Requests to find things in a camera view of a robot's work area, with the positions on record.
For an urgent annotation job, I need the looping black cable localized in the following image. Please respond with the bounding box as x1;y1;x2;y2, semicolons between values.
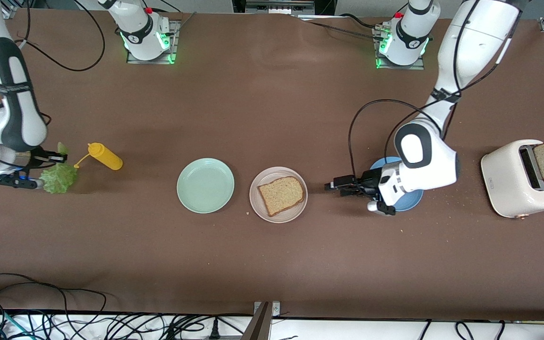
0;272;107;331

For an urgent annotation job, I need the green lettuce leaf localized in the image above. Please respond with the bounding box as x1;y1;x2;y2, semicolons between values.
40;142;79;195

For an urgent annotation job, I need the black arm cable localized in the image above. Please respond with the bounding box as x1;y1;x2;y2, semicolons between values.
348;0;523;182
0;0;106;168

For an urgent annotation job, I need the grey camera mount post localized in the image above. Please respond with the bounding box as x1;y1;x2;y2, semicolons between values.
240;302;272;340

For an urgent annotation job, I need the mint green plate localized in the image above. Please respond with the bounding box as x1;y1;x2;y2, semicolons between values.
176;158;235;214

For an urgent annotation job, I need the braided black cable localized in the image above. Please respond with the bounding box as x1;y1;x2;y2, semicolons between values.
296;18;381;39

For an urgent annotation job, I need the blue plate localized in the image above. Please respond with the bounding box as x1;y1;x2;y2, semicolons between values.
369;156;425;212

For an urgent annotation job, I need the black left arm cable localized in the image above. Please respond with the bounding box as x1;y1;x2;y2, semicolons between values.
348;0;523;182

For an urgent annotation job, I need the white toaster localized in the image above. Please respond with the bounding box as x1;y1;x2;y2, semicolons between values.
480;139;544;220

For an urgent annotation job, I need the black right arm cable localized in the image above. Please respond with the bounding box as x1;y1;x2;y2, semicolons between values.
0;0;106;168

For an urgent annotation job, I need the black equipment box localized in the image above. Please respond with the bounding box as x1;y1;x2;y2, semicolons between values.
232;0;336;17

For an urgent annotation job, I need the brown table cover sheet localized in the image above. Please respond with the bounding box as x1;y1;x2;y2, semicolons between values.
0;8;544;322

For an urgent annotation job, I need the aluminium frame rack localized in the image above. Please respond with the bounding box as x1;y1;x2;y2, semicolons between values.
0;0;34;20

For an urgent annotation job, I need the beige plate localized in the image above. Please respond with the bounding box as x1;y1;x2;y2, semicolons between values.
249;166;309;224

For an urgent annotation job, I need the metal clamp bracket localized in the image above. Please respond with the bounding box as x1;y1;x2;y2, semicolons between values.
253;301;282;318

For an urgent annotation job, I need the yellow squeeze bottle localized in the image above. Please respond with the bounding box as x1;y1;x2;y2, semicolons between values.
74;142;124;170

